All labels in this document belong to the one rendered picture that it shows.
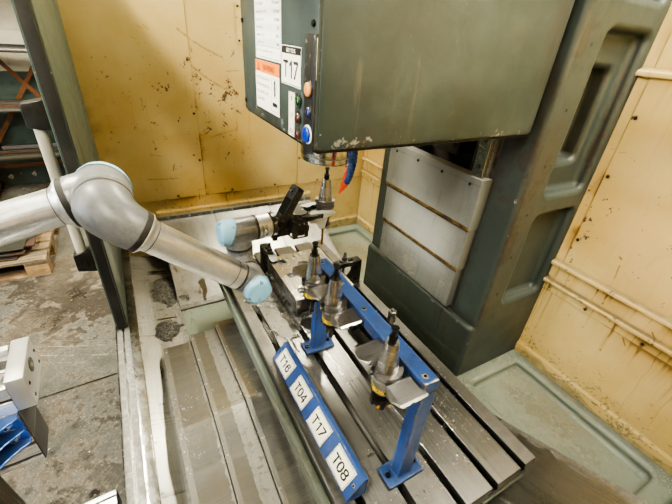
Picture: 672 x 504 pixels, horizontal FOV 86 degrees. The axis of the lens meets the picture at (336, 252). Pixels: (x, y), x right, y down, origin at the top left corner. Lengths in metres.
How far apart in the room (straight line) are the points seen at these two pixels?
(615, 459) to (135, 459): 1.53
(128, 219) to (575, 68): 1.10
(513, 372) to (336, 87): 1.44
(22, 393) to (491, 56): 1.24
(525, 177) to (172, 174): 1.61
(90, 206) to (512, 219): 1.10
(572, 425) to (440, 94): 1.32
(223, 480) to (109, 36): 1.69
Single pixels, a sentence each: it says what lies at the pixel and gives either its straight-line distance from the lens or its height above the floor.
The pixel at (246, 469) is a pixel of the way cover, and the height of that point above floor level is 0.74.
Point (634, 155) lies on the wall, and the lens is 1.45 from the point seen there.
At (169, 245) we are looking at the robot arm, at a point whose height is 1.35.
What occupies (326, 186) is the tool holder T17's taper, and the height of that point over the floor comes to 1.37.
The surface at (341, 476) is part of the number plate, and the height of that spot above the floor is 0.93.
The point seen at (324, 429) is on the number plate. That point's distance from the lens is 0.98.
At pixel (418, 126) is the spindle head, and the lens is 0.85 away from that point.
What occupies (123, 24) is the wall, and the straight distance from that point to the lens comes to 1.95.
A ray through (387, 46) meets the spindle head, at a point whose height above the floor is 1.76.
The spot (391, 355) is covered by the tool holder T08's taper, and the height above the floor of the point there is 1.27.
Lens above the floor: 1.77
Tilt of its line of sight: 31 degrees down
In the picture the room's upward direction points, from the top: 5 degrees clockwise
